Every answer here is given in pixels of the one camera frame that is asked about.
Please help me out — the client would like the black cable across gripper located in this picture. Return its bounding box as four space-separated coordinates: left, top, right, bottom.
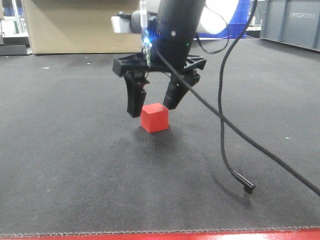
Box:
155 47 320 197

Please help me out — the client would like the black dangling cable with plug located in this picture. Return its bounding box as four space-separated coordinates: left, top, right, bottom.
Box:
217 0 259 195

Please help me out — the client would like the red table front edge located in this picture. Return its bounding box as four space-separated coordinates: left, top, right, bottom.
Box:
1 228 320 240

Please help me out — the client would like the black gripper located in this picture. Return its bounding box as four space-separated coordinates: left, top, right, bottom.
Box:
112 0 206 118

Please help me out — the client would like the red magnetic cube block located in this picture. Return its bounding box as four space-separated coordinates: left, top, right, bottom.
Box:
140 102 169 133

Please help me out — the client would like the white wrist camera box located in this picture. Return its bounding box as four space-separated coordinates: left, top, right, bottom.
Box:
111 15 133 34

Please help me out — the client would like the grey metal cabinet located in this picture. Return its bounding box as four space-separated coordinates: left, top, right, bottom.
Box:
260 0 320 52

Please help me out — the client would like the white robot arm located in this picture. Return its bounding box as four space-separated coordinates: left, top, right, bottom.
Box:
111 0 233 118

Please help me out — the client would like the cardboard box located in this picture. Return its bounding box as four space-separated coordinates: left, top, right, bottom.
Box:
21 0 141 55

